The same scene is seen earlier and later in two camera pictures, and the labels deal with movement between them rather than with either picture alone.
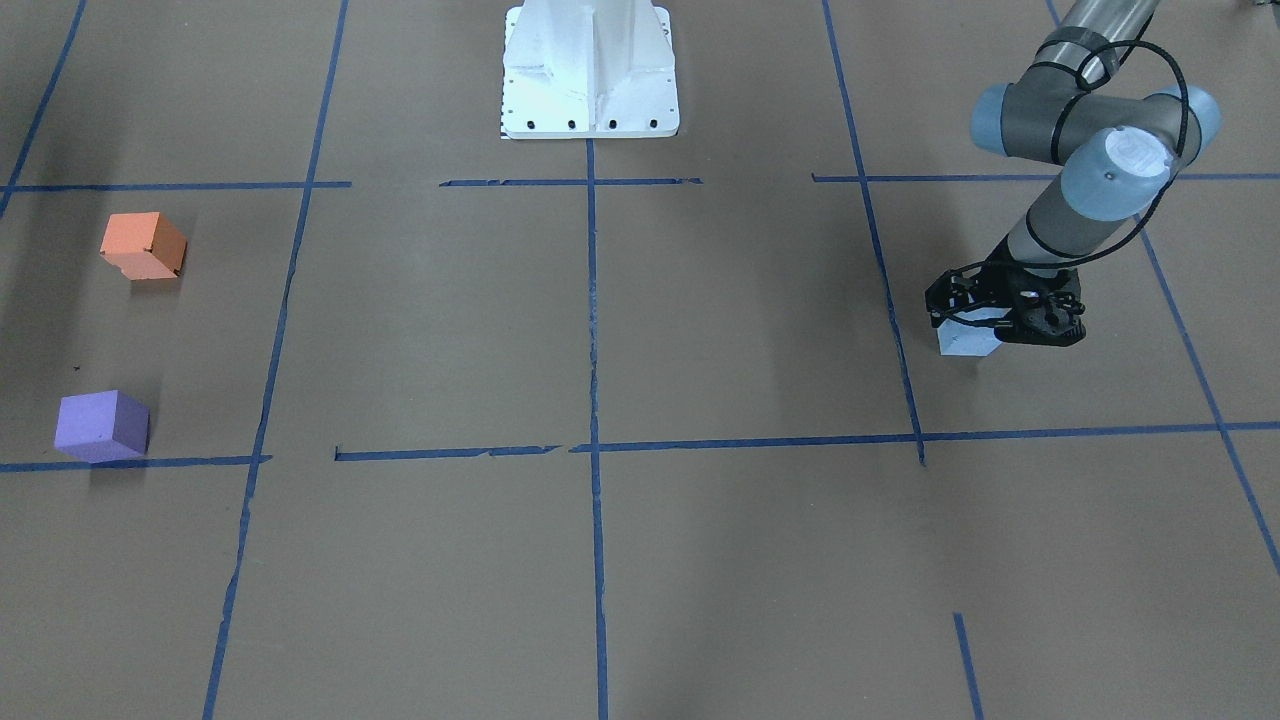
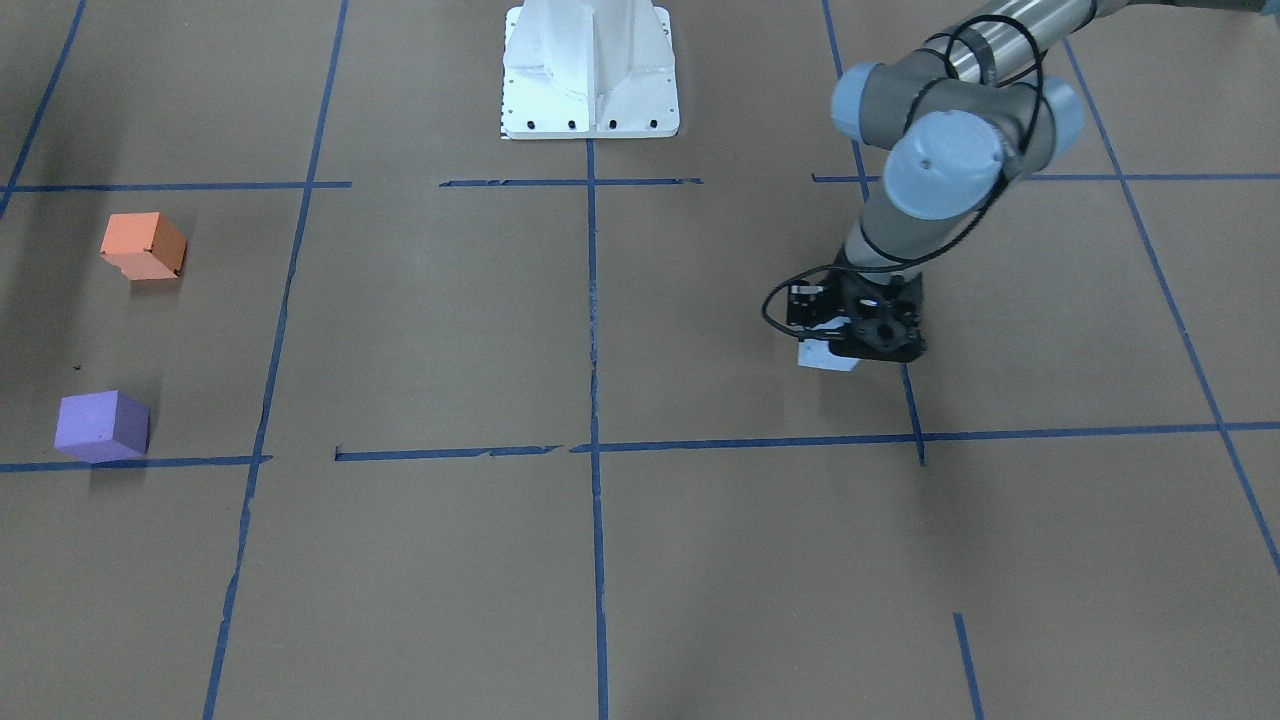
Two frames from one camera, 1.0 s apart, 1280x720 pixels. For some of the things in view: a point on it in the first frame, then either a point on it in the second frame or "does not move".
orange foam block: [145, 245] does not move
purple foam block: [101, 426] does not move
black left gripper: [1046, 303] to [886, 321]
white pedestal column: [588, 69] does not move
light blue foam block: [958, 339] to [817, 353]
